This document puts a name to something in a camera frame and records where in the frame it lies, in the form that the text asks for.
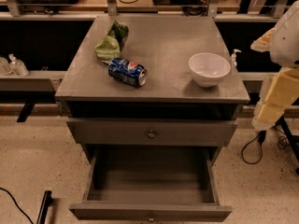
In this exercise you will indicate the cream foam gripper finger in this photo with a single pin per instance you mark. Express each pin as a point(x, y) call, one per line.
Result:
point(264, 42)
point(277, 94)

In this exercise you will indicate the green jalapeno chip bag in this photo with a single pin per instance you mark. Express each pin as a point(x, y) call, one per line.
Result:
point(113, 42)

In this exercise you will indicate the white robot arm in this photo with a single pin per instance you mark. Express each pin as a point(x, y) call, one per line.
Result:
point(285, 39)

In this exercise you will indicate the grey drawer cabinet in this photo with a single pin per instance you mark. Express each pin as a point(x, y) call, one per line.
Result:
point(163, 44)

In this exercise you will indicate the grey open bottom drawer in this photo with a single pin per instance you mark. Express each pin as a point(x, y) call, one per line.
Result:
point(151, 184)

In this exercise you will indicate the grey middle drawer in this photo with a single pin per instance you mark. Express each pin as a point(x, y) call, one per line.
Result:
point(159, 132)

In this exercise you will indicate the white pump bottle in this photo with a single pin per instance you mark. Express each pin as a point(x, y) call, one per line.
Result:
point(234, 55)

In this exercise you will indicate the white ceramic bowl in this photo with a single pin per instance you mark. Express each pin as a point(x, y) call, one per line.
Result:
point(208, 69)

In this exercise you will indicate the blue pepsi soda can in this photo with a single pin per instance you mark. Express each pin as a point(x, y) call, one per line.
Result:
point(127, 71)

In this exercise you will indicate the black metal bar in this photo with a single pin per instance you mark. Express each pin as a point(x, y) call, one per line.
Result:
point(45, 204)

